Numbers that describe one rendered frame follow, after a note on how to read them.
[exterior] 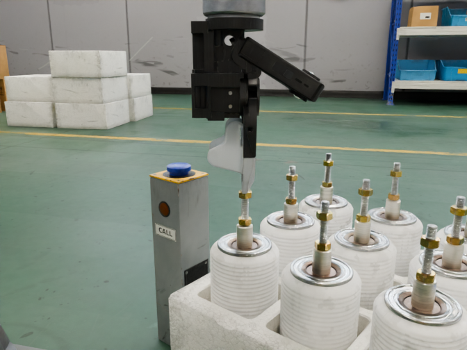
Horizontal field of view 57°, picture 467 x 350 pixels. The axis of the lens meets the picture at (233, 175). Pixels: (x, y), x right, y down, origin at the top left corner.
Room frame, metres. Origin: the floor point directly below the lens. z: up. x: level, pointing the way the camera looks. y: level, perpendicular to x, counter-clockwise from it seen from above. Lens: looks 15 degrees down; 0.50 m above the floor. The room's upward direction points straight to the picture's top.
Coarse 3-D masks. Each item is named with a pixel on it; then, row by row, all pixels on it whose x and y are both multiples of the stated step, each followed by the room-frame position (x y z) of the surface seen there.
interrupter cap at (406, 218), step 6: (372, 210) 0.68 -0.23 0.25; (378, 210) 0.68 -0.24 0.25; (384, 210) 0.68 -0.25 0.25; (402, 210) 0.68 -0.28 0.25; (372, 216) 0.66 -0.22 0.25; (378, 216) 0.66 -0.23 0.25; (402, 216) 0.66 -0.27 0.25; (408, 216) 0.66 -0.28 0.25; (414, 216) 0.65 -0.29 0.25; (378, 222) 0.64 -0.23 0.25; (384, 222) 0.63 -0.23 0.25; (390, 222) 0.63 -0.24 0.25; (396, 222) 0.63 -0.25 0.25; (402, 222) 0.63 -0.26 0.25; (408, 222) 0.63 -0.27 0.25; (414, 222) 0.63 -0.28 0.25
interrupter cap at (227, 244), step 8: (224, 240) 0.56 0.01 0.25; (232, 240) 0.56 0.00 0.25; (256, 240) 0.56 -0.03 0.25; (264, 240) 0.56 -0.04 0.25; (224, 248) 0.54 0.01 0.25; (232, 248) 0.54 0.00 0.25; (240, 248) 0.54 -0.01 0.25; (248, 248) 0.54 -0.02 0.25; (256, 248) 0.54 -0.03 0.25; (264, 248) 0.54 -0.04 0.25; (240, 256) 0.52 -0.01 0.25; (248, 256) 0.52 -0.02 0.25
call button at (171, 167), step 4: (172, 164) 0.70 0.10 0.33; (176, 164) 0.70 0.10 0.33; (180, 164) 0.70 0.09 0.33; (184, 164) 0.70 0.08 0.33; (188, 164) 0.70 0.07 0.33; (168, 168) 0.68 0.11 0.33; (172, 168) 0.68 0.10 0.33; (176, 168) 0.68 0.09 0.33; (180, 168) 0.68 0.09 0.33; (184, 168) 0.68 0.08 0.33; (188, 168) 0.68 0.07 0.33; (172, 172) 0.68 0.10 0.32; (176, 172) 0.68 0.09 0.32; (180, 172) 0.68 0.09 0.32; (184, 172) 0.68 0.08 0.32; (188, 172) 0.69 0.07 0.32
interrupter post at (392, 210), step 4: (388, 200) 0.66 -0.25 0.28; (388, 204) 0.65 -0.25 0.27; (392, 204) 0.65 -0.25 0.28; (396, 204) 0.65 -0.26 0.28; (388, 208) 0.65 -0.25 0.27; (392, 208) 0.65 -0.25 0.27; (396, 208) 0.65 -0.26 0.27; (388, 212) 0.65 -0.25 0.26; (392, 212) 0.65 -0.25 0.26; (396, 212) 0.65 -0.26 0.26; (384, 216) 0.66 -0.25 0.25; (388, 216) 0.65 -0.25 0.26; (392, 216) 0.65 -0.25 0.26; (396, 216) 0.65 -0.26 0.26
